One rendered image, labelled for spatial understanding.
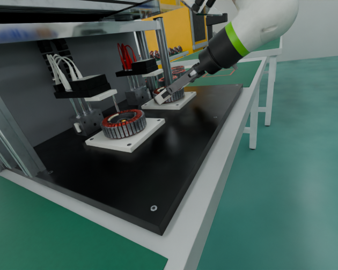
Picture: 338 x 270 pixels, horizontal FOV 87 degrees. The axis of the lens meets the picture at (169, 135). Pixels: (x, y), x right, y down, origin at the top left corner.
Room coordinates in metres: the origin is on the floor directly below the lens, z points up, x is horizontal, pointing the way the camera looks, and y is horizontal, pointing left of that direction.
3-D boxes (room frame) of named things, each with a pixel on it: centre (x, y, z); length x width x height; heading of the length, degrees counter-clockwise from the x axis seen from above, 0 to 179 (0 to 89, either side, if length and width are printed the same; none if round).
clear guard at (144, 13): (0.68, -0.05, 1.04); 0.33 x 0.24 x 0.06; 56
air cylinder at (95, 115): (0.51, 0.23, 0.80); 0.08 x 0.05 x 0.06; 146
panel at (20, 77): (0.67, 0.25, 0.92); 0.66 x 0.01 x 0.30; 146
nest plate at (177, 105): (0.63, -0.03, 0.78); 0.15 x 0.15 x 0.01; 56
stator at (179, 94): (0.63, -0.03, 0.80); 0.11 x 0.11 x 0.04
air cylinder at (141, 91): (0.71, 0.09, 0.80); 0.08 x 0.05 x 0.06; 146
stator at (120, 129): (0.43, 0.11, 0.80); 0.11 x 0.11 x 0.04
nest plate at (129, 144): (0.43, 0.11, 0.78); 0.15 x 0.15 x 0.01; 56
